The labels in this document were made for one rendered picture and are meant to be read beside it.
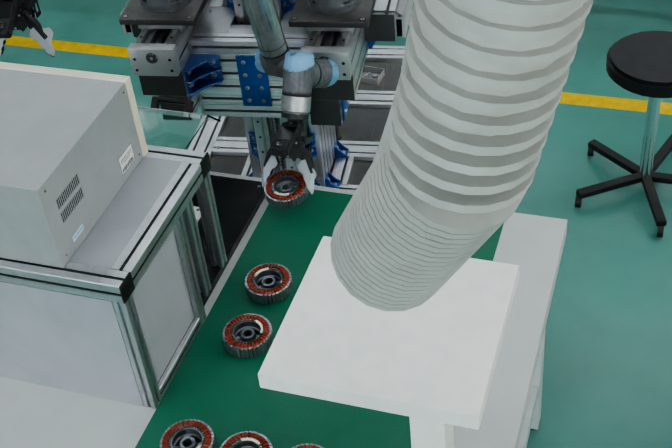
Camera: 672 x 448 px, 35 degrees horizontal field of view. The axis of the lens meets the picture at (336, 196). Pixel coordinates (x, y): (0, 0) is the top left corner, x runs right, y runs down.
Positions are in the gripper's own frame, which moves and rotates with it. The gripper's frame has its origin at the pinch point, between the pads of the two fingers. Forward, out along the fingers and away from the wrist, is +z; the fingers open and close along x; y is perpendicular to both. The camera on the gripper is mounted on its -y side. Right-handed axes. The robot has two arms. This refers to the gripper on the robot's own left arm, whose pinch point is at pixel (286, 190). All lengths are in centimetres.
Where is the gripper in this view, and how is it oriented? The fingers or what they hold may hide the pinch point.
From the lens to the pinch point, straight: 276.9
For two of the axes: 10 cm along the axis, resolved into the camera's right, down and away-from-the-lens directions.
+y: 3.1, -1.6, 9.4
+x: -9.5, -1.4, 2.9
